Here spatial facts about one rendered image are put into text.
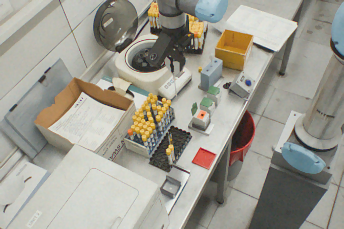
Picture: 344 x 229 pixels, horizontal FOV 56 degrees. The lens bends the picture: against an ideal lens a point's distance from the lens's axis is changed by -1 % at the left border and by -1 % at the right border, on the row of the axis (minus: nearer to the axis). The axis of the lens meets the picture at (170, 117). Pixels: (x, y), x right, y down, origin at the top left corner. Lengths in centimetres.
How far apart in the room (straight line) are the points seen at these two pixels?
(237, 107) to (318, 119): 55
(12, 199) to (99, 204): 46
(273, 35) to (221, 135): 60
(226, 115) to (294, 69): 153
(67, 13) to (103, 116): 41
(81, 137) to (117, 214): 50
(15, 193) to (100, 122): 38
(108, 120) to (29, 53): 36
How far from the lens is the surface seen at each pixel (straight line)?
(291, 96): 257
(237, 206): 207
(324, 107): 80
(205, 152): 121
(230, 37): 153
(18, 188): 123
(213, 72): 133
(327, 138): 88
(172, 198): 109
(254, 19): 171
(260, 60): 152
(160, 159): 118
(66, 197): 87
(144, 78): 130
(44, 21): 125
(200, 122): 121
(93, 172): 88
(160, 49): 96
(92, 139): 123
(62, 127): 131
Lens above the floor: 192
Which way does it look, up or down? 53 degrees down
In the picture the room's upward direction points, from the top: 8 degrees counter-clockwise
